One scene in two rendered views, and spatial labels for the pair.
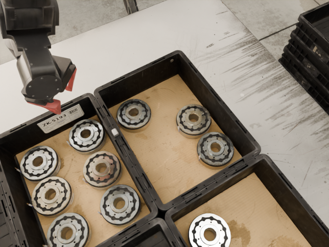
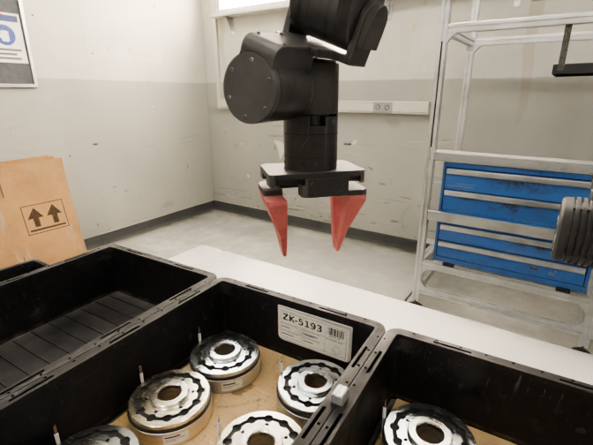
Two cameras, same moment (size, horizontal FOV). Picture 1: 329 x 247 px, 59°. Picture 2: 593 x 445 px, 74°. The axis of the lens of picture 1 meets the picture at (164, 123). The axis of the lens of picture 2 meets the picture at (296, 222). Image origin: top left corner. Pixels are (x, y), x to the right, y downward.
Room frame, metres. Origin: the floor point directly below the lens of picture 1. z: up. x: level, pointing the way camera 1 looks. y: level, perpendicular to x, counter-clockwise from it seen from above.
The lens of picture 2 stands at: (0.13, -0.13, 1.23)
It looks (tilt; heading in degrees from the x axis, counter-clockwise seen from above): 18 degrees down; 58
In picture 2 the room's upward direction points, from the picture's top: straight up
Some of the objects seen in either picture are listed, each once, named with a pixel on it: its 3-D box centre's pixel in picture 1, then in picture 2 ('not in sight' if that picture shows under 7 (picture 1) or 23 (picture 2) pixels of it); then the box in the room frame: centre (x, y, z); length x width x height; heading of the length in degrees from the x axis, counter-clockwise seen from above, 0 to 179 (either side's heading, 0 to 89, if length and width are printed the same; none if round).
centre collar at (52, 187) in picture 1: (50, 194); (169, 394); (0.21, 0.31, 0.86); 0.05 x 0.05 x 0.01
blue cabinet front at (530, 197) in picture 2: not in sight; (511, 224); (2.04, 0.90, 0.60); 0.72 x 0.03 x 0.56; 114
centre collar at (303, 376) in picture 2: (85, 134); (315, 381); (0.38, 0.23, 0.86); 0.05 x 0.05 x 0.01
